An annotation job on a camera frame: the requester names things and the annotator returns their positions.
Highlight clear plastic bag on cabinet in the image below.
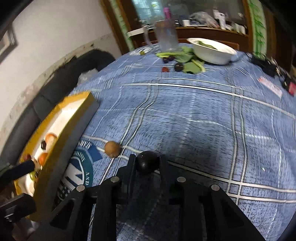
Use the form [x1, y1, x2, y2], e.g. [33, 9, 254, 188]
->
[189, 11, 220, 28]

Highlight far dark grapes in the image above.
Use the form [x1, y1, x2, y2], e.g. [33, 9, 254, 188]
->
[162, 56, 175, 64]

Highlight red jujube date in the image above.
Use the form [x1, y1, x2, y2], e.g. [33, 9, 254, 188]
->
[23, 154, 32, 161]

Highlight dark plum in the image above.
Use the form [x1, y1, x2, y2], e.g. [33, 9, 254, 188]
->
[135, 151, 160, 174]
[41, 140, 47, 150]
[174, 63, 184, 72]

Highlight orange mandarin back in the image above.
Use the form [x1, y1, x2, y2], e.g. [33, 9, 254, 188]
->
[45, 133, 57, 145]

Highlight black sofa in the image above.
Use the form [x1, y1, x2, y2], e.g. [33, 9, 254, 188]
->
[1, 49, 115, 167]

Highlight small red black box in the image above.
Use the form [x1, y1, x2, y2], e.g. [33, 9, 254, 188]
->
[282, 76, 296, 96]

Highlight clear plastic pitcher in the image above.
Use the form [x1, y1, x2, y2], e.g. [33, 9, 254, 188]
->
[152, 19, 179, 52]

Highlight green grape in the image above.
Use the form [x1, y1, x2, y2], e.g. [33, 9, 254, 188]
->
[29, 171, 36, 181]

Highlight yellow rimmed white foam tray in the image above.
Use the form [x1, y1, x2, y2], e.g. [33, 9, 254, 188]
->
[14, 91, 99, 222]

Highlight wooden display cabinet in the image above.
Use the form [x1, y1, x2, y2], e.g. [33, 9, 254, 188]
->
[100, 1, 278, 57]

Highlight green leafy vegetable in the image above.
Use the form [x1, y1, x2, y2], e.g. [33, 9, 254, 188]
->
[156, 46, 206, 74]

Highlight orange mandarin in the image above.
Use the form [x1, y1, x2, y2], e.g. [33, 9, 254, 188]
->
[45, 133, 57, 145]
[38, 152, 48, 166]

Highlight black charger with cables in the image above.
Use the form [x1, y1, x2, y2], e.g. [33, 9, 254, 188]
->
[250, 54, 282, 77]

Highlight framed wall painting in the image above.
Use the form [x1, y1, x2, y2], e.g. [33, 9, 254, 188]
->
[0, 24, 18, 63]

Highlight pink white label card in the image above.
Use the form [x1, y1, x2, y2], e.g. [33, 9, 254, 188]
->
[257, 76, 282, 98]

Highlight purple water bottle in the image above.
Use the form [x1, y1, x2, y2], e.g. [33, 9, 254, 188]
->
[164, 7, 171, 20]

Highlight white bowl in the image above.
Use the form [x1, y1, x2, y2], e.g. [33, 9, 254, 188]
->
[187, 38, 238, 65]

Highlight brown kiwi fruit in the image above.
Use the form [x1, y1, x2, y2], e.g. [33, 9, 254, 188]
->
[104, 141, 121, 158]

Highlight blue plaid tablecloth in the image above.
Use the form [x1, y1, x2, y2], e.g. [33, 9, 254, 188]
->
[55, 50, 295, 240]

